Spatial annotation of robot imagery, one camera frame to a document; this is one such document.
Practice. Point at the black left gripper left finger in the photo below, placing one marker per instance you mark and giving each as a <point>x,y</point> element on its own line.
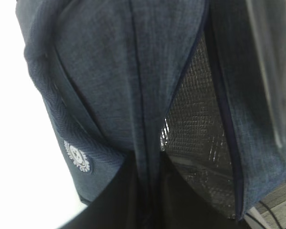
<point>121,205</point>

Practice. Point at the navy blue lunch bag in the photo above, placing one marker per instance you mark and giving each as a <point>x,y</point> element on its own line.
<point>202,80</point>

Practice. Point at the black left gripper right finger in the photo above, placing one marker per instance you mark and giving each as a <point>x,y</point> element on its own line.
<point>182,208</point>

